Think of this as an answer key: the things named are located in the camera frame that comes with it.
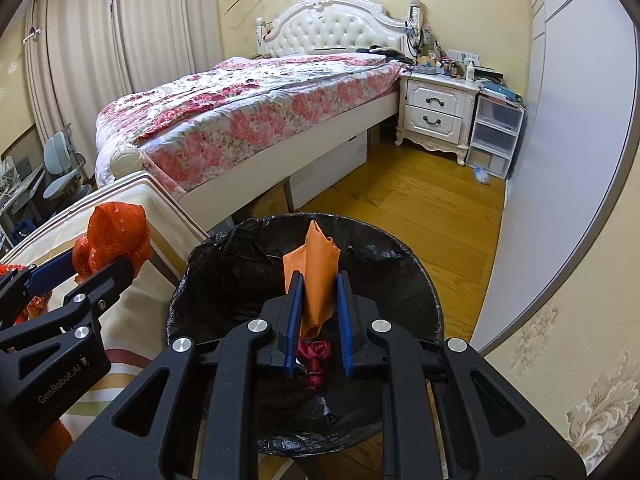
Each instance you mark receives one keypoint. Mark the bin with black liner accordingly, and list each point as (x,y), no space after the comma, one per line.
(235,270)

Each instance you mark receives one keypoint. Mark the white tufted bed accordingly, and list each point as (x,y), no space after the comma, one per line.
(330,25)

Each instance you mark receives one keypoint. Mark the crumpled dark red wrapper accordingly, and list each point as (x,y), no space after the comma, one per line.
(315,355)

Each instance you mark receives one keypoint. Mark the clutter of small items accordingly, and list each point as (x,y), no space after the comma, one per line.
(450,62)

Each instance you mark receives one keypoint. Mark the white carved nightstand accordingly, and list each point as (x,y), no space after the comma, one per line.
(435,100)

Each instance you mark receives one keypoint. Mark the orange plastic bag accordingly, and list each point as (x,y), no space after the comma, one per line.
(117,232)

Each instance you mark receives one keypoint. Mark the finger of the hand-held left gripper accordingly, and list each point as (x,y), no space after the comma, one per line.
(107,280)
(50,272)

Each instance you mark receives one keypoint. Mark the beige curtains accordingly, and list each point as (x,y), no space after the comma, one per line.
(85,35)

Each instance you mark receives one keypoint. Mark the white storage box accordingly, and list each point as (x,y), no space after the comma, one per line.
(330,170)

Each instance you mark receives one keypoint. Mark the striped sheet bed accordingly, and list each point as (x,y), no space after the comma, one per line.
(145,200)

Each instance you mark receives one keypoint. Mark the brown cardboard box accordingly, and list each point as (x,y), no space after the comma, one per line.
(270,202)

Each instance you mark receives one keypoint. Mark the grey study desk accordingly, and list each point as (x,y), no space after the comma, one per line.
(20,190)

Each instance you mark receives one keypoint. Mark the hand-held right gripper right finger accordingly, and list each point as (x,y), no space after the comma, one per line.
(345,330)

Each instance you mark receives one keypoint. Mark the small blue plastic bag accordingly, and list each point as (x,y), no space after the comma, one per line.
(481,174)

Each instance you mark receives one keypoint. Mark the light blue desk chair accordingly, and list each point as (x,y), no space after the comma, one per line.
(60,142)

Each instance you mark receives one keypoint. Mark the clear plastic drawer unit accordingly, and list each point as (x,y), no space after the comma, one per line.
(492,130)

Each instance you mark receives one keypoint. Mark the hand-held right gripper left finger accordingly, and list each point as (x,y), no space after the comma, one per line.
(291,330)

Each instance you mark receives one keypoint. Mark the white wardrobe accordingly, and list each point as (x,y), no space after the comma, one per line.
(565,135)

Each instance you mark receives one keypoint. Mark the pink floral quilt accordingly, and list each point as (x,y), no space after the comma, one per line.
(250,105)

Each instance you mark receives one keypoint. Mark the orange paper sheet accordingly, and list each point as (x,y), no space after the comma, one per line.
(315,275)

